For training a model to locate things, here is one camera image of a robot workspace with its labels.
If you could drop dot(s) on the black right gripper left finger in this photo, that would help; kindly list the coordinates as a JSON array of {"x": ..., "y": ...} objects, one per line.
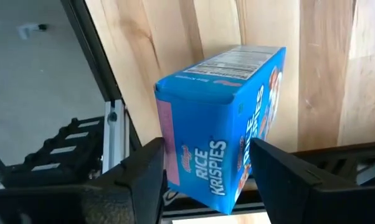
[{"x": 112, "y": 202}]

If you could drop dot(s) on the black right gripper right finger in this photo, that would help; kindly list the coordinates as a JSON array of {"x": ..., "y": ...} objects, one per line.
[{"x": 299, "y": 199}]

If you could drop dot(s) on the blue Rice Krispies cereal box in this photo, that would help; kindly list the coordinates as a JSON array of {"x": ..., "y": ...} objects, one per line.
[{"x": 206, "y": 124}]

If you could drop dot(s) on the small white floor object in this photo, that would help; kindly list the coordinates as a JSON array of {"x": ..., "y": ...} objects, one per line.
[{"x": 27, "y": 30}]

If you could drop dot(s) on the black slotted support bracket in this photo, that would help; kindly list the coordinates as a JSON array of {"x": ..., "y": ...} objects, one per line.
[{"x": 81, "y": 161}]

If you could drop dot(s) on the silver metal frame bracket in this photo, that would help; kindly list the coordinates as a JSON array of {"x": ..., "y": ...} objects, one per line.
[{"x": 114, "y": 146}]

